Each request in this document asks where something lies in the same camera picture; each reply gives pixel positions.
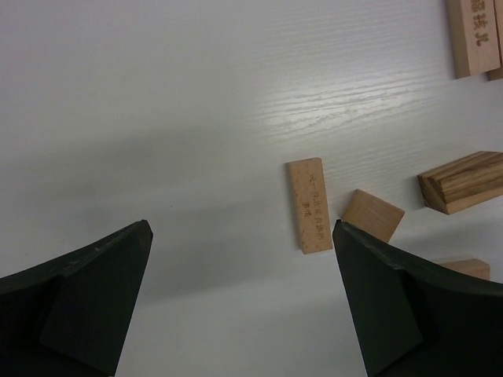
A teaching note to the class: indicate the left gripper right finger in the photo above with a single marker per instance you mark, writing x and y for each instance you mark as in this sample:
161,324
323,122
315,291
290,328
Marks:
413,317

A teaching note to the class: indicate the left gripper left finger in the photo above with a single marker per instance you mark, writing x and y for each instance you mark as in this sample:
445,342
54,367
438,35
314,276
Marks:
70,316

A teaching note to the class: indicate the dark striped wood block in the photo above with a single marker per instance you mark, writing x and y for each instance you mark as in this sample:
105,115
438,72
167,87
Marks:
463,183

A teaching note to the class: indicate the printed light wood block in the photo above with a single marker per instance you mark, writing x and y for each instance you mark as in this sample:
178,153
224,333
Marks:
473,37

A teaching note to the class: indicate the lower flat wood block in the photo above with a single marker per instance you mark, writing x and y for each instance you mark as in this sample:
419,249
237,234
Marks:
468,266

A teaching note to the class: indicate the tilted small wood block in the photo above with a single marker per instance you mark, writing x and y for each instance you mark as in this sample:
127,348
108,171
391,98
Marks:
373,215

